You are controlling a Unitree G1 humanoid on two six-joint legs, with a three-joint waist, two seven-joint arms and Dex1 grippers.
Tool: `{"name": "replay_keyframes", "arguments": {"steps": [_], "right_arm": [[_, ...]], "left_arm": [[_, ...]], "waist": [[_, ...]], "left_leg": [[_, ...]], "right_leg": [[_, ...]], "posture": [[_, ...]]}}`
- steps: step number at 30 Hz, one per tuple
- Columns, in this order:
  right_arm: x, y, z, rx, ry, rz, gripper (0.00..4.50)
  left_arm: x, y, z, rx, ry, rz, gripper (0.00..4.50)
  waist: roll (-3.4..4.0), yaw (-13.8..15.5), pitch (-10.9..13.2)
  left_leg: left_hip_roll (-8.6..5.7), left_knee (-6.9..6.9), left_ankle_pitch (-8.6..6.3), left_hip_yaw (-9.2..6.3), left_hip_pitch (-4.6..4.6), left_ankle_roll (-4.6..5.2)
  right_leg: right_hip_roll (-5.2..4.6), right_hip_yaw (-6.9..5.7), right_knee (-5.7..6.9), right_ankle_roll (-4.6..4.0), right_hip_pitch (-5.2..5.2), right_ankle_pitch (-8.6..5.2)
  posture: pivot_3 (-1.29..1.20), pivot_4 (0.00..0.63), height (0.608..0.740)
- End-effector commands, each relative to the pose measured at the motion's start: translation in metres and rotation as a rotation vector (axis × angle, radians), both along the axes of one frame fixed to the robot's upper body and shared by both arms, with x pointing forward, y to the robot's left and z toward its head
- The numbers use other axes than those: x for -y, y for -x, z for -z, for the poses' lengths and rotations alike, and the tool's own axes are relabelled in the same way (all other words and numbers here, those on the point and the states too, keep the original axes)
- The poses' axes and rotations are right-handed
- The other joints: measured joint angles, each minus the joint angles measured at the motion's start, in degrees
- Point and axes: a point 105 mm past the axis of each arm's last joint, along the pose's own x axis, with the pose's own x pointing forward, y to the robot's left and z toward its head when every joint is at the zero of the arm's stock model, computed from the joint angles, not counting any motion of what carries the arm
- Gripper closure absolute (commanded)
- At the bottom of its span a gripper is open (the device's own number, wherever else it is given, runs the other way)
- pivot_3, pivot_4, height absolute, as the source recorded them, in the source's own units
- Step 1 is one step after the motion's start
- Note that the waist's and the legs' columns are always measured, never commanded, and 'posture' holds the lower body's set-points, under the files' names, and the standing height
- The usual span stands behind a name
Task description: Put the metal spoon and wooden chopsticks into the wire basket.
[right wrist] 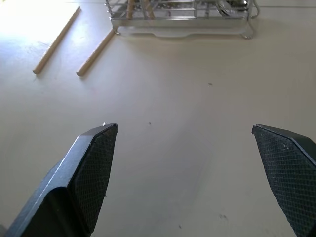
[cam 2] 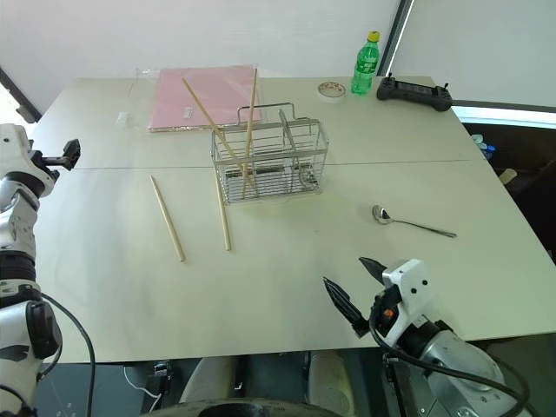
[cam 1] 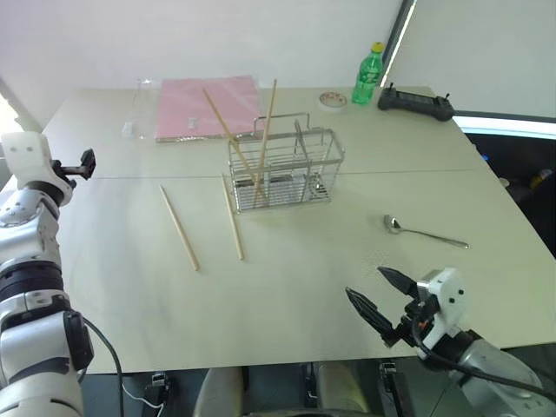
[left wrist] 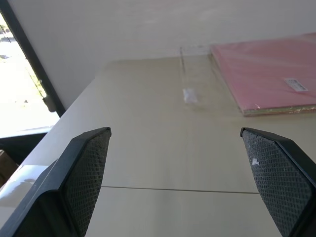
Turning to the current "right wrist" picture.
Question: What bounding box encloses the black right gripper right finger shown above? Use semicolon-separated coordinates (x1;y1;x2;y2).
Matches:
251;124;316;237

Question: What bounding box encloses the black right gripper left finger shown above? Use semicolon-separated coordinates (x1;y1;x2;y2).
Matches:
3;123;119;237

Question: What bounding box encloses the wooden chopstick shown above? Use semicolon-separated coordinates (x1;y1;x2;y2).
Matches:
76;29;115;78
126;0;135;19
144;0;156;19
32;6;81;76

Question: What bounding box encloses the steel spoon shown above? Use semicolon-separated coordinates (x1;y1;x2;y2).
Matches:
217;0;249;17

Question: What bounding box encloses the metal wire cutlery rack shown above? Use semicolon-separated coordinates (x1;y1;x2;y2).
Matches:
104;0;261;40

